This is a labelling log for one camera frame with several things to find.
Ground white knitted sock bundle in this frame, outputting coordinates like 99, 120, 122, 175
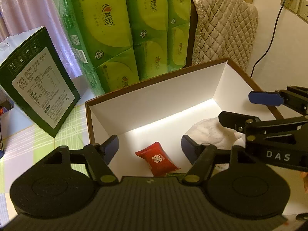
185, 117, 245, 150

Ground plaid bed sheet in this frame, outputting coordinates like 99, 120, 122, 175
1, 76, 94, 226

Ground blue milk carton box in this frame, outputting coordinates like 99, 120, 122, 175
0, 88, 14, 158

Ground pink curtain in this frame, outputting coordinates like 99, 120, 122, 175
1, 0, 81, 78

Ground white medicine box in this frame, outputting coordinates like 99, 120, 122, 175
215, 164, 229, 172

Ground green tissue pack bundle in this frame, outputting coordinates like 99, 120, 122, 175
53, 0, 191, 95

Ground red candy packet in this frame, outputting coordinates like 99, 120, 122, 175
135, 142, 180, 177

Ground green medicine box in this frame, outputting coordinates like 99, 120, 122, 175
166, 173, 185, 178

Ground quilted beige covered chair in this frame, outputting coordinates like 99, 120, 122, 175
191, 0, 258, 71

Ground wall power socket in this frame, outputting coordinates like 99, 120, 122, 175
280, 0, 300, 14

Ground black power cable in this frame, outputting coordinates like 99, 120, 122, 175
250, 0, 295, 79

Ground brown cardboard shoe box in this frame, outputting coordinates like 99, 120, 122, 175
86, 59, 282, 177

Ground green cow milk box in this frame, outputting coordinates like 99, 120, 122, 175
1, 26, 80, 137

